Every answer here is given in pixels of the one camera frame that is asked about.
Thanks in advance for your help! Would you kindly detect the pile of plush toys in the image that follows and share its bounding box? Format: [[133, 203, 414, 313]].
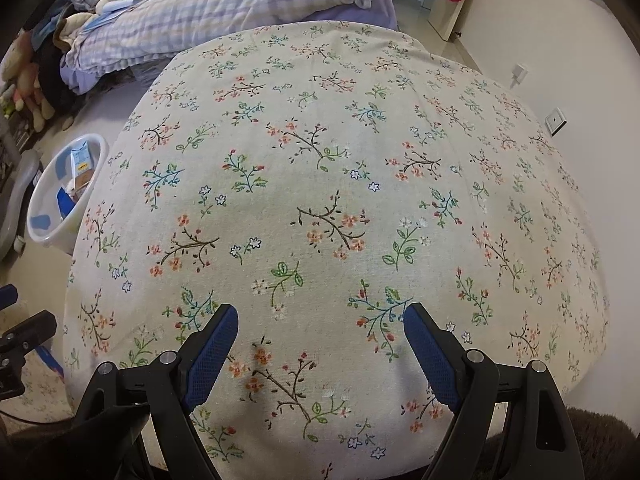
[[0, 30, 56, 133]]

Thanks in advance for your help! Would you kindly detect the plaid quilt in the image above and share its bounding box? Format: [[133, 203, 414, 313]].
[[59, 0, 401, 96]]

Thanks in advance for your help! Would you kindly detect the floral tablecloth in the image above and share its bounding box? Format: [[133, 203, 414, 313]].
[[62, 20, 612, 480]]

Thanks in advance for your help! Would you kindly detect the blue cardboard box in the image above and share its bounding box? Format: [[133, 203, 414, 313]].
[[56, 186, 76, 220]]

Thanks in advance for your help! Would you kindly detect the black cable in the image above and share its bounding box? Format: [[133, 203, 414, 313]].
[[0, 410, 71, 428]]

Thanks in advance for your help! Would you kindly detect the brown fuzzy cloth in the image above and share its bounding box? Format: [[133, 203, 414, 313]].
[[475, 407, 640, 480]]

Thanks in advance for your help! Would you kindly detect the grey wall socket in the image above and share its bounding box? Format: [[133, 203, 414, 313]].
[[545, 107, 568, 135]]

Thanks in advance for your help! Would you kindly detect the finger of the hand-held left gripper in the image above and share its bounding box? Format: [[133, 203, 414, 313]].
[[0, 355, 27, 401], [0, 310, 57, 358]]

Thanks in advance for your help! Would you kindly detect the blue flat packet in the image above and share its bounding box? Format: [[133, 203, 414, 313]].
[[42, 344, 65, 378]]

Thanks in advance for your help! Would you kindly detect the white plastic bin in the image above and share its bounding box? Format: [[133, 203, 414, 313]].
[[26, 133, 110, 251]]

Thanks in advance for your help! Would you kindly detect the cream door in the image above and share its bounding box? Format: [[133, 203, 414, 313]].
[[427, 0, 488, 41]]

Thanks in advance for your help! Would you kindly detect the light blue milk carton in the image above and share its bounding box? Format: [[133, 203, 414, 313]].
[[69, 144, 96, 196]]

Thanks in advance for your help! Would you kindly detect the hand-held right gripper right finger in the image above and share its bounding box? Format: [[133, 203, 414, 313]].
[[402, 302, 586, 480]]

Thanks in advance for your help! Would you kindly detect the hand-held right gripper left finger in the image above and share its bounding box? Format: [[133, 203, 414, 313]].
[[75, 304, 240, 480]]

